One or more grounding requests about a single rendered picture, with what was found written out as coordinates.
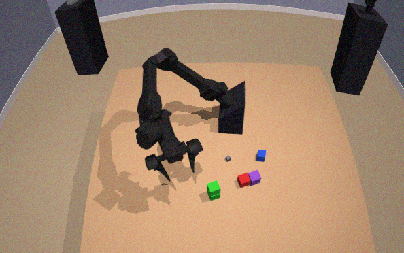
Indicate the blue block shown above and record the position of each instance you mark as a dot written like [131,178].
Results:
[261,155]

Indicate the purple block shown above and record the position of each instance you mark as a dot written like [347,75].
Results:
[255,177]

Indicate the red block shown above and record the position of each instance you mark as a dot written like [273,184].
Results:
[243,180]

